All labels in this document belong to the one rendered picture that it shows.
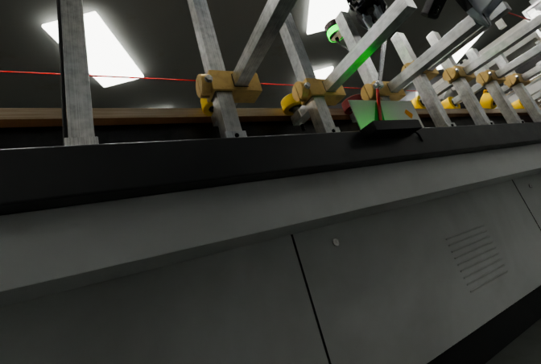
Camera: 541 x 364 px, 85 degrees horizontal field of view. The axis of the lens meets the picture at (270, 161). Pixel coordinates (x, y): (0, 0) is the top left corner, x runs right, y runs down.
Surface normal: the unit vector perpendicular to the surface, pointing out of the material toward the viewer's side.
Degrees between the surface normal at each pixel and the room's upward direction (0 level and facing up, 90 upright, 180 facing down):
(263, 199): 90
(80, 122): 90
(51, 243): 90
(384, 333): 90
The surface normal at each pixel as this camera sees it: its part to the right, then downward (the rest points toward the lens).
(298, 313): 0.42, -0.41
